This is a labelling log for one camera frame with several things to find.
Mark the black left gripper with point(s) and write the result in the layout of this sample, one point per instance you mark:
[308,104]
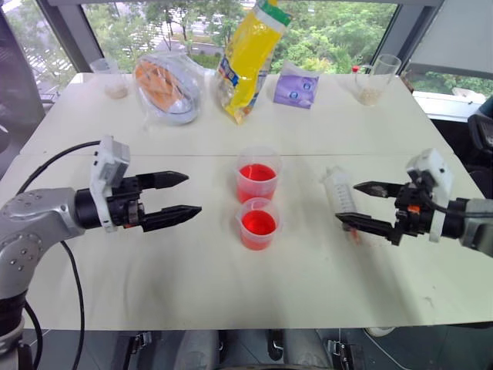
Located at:
[125,208]

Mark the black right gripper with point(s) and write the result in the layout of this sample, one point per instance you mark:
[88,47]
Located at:
[414,216]

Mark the clear plastic syringe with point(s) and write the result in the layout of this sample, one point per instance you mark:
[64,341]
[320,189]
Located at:
[341,192]

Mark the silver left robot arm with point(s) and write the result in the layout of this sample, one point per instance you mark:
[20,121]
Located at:
[34,219]

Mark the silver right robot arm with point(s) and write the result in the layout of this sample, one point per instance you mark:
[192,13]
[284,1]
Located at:
[475,221]

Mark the cup of red liquid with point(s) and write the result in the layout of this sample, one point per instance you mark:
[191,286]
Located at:
[256,181]
[258,227]

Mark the clear plastic cup with grains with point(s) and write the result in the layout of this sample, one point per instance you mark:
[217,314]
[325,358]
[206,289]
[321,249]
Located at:
[113,85]

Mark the clear bag with orange contents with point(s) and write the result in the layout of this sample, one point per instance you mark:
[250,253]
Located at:
[169,90]

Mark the tall glass with grains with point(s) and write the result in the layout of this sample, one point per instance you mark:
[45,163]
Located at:
[375,86]

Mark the dark office chair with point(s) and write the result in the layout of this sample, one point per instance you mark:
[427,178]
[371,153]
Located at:
[481,131]

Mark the purple tissue pack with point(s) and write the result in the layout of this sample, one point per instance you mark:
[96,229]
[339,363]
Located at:
[294,88]

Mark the yellow snack bag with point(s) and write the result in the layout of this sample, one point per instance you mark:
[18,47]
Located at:
[248,61]

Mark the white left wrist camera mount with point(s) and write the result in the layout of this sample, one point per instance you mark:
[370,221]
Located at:
[109,158]

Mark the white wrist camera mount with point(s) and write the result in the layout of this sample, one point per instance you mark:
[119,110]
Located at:
[437,169]
[109,158]

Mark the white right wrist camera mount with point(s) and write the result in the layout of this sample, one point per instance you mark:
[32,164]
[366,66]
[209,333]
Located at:
[437,169]

